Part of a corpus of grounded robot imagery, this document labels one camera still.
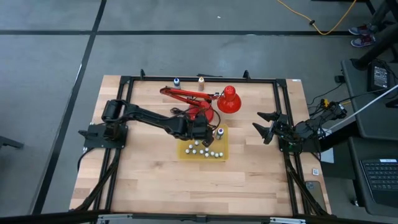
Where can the yellow food coloring bottle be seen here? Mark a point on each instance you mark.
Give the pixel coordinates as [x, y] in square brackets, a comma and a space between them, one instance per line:
[201, 84]

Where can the person's shoes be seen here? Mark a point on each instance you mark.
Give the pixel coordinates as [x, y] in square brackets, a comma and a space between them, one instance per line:
[362, 35]

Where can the yellow translucent plastic bin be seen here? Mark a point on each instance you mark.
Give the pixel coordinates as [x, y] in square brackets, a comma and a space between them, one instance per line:
[186, 157]

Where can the blue food coloring bottle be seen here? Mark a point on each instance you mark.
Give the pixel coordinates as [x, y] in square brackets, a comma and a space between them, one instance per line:
[177, 83]

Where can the small white tag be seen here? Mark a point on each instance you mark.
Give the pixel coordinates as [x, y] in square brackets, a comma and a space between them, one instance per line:
[315, 171]

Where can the black keyboard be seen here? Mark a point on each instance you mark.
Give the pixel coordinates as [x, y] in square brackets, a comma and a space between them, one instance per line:
[381, 177]

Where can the black aluminium table frame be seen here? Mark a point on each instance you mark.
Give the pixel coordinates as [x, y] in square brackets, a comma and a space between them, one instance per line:
[280, 93]

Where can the red desk lamp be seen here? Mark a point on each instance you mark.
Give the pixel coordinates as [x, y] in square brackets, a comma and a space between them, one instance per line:
[229, 101]

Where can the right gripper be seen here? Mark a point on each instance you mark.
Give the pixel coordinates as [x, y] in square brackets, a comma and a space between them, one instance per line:
[282, 127]

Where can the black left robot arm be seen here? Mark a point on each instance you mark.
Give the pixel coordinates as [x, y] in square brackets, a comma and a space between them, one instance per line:
[146, 116]

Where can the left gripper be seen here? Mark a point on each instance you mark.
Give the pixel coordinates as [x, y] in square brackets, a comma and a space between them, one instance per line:
[199, 129]

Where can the black power adapter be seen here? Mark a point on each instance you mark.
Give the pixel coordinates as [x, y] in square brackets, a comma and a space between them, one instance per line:
[380, 77]

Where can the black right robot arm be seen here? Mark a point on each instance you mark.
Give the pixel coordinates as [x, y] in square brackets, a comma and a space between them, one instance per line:
[306, 132]

